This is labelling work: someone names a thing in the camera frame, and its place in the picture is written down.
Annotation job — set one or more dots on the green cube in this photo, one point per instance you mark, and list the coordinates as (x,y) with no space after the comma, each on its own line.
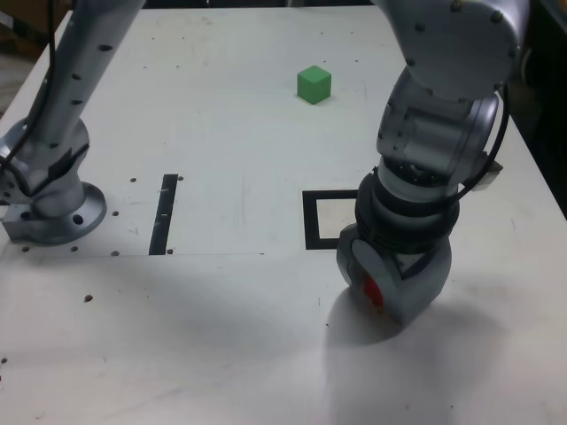
(312,86)

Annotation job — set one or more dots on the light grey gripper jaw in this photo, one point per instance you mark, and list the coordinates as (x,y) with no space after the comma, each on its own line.
(416,292)

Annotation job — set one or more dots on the red cube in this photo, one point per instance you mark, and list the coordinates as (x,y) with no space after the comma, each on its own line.
(373,292)

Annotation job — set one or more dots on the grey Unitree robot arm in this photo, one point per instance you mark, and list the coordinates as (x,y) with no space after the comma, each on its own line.
(460,44)

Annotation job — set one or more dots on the small pale camera box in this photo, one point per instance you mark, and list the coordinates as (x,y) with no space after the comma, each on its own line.
(489,177)

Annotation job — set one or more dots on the black tape strip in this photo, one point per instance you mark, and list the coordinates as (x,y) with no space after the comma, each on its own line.
(163,212)

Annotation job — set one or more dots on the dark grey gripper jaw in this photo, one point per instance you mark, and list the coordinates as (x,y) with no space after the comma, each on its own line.
(345,261)

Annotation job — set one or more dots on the black tape square outline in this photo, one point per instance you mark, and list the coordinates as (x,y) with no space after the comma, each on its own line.
(310,221)

